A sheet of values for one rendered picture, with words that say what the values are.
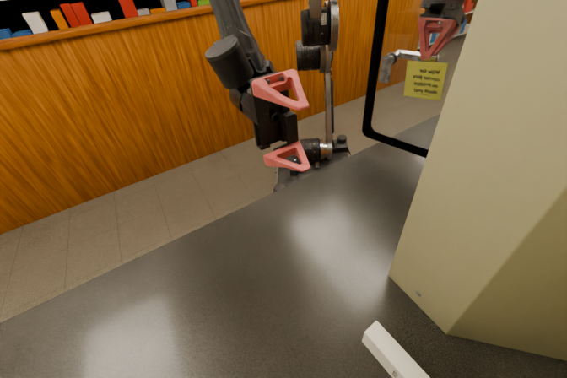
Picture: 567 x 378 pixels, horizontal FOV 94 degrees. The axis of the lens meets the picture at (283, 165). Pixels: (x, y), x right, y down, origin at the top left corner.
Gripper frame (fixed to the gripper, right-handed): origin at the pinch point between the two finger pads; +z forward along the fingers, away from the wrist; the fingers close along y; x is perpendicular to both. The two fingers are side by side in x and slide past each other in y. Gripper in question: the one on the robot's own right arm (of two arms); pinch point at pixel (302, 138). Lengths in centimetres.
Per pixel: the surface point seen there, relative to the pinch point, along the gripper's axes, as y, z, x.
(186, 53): -30, -183, 22
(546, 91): 10.3, 18.9, 8.9
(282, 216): -26.2, -10.4, 0.3
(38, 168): -80, -184, -96
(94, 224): -119, -154, -81
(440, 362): -26.4, 24.5, 5.3
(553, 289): -10.0, 26.9, 13.0
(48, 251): -119, -145, -108
